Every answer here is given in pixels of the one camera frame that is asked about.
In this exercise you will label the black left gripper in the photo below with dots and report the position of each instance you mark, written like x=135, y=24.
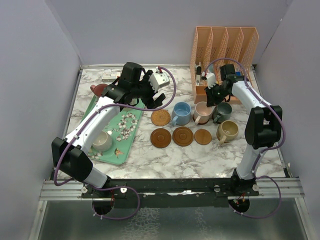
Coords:
x=149, y=102

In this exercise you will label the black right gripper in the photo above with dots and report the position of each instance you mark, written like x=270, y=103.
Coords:
x=211, y=100

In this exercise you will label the pink mug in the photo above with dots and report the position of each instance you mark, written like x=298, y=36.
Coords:
x=202, y=113

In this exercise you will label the grey mug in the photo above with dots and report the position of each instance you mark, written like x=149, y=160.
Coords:
x=221, y=112

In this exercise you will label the woven rattan coaster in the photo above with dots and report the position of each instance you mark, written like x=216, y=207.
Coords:
x=160, y=117

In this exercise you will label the blue mug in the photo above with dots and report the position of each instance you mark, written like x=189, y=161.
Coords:
x=181, y=114

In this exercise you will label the tan mug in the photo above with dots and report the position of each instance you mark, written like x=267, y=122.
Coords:
x=227, y=132

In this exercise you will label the brown ringed wooden coaster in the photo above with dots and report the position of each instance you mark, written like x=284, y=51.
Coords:
x=160, y=138

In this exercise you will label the dark walnut coaster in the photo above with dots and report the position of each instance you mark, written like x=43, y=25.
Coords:
x=202, y=123

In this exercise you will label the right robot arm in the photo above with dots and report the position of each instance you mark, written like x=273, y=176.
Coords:
x=264, y=124

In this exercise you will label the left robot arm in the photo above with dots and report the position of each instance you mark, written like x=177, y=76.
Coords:
x=70, y=154

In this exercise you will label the green floral mug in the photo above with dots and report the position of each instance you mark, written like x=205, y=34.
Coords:
x=134, y=102

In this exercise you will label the black grey marker pen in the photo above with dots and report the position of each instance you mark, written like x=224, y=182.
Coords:
x=198, y=75

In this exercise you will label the green serving tray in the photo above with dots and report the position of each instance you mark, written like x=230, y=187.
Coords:
x=122, y=129

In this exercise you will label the peach plastic file organizer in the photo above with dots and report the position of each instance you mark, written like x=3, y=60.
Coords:
x=212, y=48

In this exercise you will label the small white red box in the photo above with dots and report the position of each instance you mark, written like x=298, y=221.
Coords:
x=109, y=77

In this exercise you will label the red floral mug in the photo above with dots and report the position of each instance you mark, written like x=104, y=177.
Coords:
x=98, y=89

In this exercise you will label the white cream mug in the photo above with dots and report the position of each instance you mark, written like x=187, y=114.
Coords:
x=103, y=142

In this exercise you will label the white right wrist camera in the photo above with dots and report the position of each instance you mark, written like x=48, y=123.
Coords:
x=210, y=79

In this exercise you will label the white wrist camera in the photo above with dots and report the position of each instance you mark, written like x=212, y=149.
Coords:
x=210, y=79
x=158, y=80

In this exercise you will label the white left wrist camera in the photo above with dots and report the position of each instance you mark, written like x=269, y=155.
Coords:
x=158, y=80

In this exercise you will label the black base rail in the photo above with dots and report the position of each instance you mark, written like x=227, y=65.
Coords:
x=171, y=192

